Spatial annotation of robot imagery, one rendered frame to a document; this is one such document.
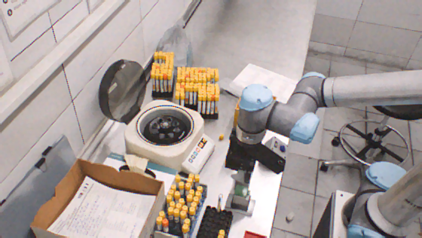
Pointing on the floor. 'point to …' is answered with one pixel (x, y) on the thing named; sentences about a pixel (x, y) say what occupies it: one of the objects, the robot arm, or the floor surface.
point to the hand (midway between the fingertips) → (248, 182)
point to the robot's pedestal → (324, 229)
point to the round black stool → (374, 146)
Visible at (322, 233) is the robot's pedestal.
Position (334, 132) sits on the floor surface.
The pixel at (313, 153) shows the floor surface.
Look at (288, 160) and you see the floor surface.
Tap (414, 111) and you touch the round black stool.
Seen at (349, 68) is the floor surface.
